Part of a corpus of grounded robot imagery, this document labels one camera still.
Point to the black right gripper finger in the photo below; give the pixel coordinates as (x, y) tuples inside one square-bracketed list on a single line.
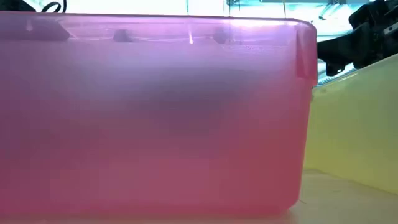
[(337, 51)]

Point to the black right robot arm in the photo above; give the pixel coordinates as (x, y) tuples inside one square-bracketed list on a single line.
[(377, 11)]

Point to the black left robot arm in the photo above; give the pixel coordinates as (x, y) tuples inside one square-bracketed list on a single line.
[(15, 5)]

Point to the translucent yellow plastic bin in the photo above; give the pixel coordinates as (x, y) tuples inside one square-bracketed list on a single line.
[(357, 124)]

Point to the translucent pink plastic bin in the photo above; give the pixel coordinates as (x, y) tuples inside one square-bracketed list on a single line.
[(155, 124)]

